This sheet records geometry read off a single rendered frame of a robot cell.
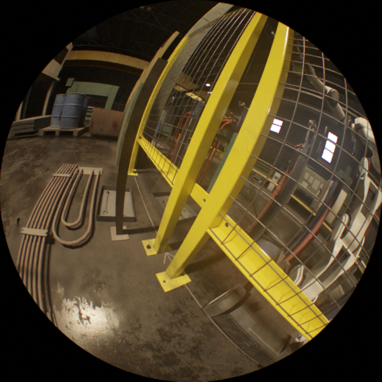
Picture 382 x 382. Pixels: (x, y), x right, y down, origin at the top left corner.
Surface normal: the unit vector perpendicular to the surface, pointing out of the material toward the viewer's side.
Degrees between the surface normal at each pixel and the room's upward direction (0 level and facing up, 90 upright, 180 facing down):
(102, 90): 90
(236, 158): 90
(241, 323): 45
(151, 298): 0
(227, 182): 90
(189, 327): 0
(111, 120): 90
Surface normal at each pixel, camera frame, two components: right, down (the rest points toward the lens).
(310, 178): -0.77, -0.03
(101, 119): 0.56, 0.55
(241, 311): -0.29, -0.62
